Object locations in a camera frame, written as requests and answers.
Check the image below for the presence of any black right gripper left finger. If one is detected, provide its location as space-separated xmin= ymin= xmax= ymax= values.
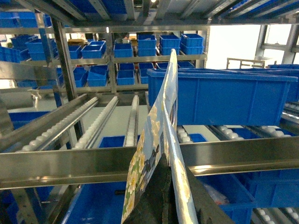
xmin=124 ymin=154 xmax=175 ymax=224

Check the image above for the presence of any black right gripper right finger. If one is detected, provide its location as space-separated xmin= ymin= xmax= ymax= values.
xmin=186 ymin=168 xmax=234 ymax=224

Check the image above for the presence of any flower gift bag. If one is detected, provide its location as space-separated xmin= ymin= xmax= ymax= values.
xmin=121 ymin=49 xmax=198 ymax=224

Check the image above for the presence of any large blue plastic bin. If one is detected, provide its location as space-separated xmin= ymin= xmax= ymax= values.
xmin=147 ymin=69 xmax=298 ymax=126

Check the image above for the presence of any steel rack front rail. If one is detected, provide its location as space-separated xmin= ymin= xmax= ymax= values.
xmin=0 ymin=136 xmax=299 ymax=189

